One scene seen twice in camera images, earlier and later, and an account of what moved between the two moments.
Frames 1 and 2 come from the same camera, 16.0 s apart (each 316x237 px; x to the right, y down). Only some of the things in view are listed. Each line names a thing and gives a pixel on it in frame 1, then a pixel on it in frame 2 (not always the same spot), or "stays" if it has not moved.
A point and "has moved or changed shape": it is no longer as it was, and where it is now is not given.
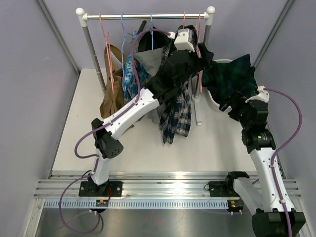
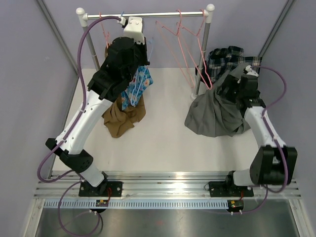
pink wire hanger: (198, 38) → (200, 53)
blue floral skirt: (130, 83) stays
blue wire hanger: (124, 34) has moved or changed shape
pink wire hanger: (184, 19) → (159, 24)
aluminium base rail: (65, 184) stays
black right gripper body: (239, 111) → (233, 93)
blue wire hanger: (151, 31) → (149, 47)
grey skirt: (150, 59) → (209, 114)
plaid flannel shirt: (176, 122) → (220, 60)
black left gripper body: (194, 64) → (140, 59)
